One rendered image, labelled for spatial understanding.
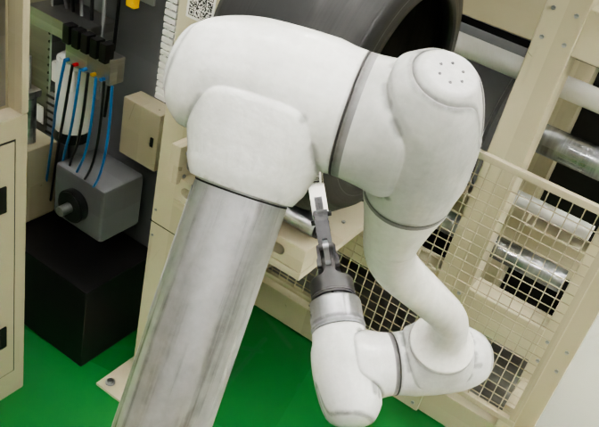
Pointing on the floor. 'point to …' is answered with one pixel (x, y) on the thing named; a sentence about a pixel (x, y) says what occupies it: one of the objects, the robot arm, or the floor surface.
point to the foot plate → (116, 380)
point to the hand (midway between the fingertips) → (318, 201)
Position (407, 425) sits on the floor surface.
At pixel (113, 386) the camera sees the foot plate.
